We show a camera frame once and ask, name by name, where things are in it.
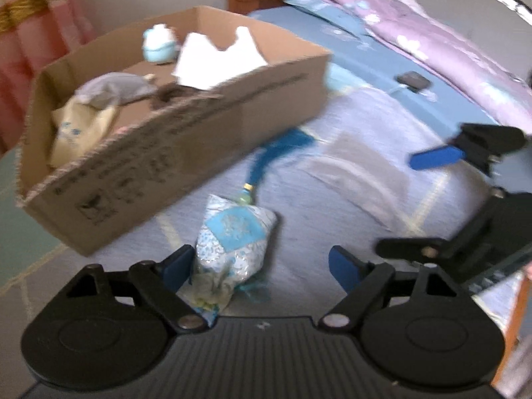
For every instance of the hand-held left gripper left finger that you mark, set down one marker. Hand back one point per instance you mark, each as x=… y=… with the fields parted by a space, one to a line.
x=176 y=266

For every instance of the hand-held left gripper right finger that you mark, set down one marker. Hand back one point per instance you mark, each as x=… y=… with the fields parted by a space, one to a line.
x=343 y=266

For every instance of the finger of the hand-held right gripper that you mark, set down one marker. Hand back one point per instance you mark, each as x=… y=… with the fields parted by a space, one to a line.
x=415 y=247
x=436 y=158

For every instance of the blue tasselled sachet pouch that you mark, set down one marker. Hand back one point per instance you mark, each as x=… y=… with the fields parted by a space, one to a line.
x=232 y=232

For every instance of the cardboard box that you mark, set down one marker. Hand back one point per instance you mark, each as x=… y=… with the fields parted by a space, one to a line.
x=187 y=149

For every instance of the beige blue-printed pouch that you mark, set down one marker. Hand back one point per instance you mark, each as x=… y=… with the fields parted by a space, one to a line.
x=79 y=131

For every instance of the brown hair scrunchie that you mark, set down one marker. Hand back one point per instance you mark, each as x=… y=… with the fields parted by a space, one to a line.
x=166 y=96

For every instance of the grey cloth pouch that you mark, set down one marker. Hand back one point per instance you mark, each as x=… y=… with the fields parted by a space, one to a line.
x=116 y=87

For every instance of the cream cloth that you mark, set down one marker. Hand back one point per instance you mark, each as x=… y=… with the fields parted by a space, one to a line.
x=216 y=60

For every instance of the grey teal checked blanket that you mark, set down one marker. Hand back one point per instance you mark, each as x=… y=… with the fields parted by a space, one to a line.
x=324 y=224

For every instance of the flat grey cloth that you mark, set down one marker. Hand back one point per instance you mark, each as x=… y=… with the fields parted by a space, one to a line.
x=357 y=174

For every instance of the black phone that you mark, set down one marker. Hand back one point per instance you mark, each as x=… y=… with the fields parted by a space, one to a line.
x=411 y=81

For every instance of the purple floral quilt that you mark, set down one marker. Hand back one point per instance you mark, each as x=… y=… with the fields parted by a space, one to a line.
x=436 y=45

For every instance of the blue floral bedsheet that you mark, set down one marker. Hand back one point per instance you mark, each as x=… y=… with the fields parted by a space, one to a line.
x=365 y=62

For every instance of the white cloth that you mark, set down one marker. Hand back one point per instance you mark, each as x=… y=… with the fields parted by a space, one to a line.
x=409 y=0

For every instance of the blue floral pillow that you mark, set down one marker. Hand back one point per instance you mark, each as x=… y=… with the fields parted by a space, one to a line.
x=324 y=8

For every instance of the pink patterned curtain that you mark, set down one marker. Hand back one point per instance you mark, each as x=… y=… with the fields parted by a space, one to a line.
x=33 y=29

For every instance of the wooden bed side rail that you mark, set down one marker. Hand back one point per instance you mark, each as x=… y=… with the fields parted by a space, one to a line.
x=515 y=320

